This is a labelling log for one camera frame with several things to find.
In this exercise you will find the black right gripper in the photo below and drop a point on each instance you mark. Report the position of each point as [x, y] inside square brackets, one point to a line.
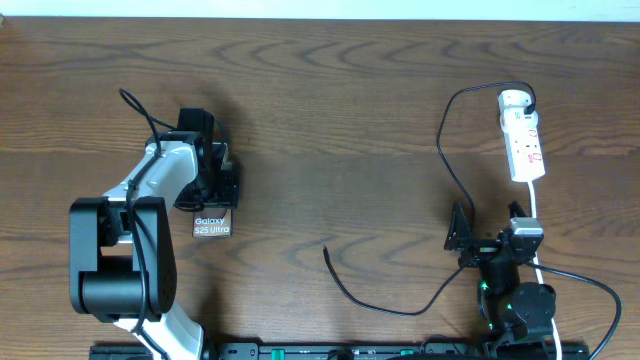
[482, 250]

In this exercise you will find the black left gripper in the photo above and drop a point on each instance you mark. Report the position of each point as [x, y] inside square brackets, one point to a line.
[226, 182]

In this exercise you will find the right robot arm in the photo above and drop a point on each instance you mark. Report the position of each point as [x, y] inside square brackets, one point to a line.
[519, 314]

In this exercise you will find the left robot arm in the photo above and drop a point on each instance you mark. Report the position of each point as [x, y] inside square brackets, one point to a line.
[122, 265]

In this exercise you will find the white USB charger adapter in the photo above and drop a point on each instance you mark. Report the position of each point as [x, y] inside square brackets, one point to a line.
[513, 98]

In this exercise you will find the white power strip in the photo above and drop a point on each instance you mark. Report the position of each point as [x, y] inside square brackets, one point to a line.
[522, 142]

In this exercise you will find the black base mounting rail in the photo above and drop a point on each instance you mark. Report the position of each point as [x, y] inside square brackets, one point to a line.
[432, 350]

